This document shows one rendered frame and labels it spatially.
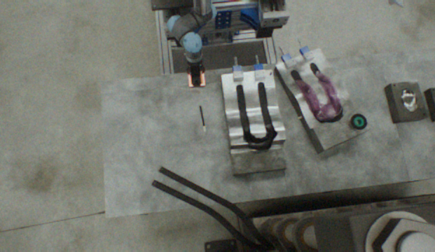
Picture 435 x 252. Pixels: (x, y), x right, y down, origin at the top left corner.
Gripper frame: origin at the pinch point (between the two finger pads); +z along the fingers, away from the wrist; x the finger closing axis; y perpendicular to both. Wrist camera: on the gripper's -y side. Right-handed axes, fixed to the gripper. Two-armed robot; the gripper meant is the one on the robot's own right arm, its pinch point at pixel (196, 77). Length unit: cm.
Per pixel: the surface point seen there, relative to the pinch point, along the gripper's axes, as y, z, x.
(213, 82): -2.4, 4.5, -8.8
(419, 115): -34, -2, -109
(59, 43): 76, 84, 104
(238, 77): -5.7, -7.9, -20.4
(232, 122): -27.5, -5.9, -14.6
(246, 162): -47, -1, -20
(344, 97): -20, -3, -72
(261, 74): -5.2, -7.1, -32.1
